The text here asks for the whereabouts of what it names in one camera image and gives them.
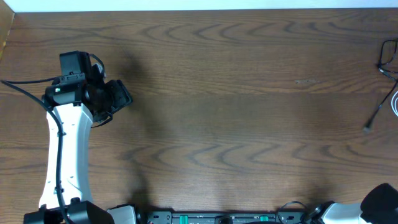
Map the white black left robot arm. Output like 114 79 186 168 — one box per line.
24 78 136 223

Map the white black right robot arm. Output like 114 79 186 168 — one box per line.
303 183 397 224

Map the white USB cable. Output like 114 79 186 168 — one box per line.
391 90 398 118

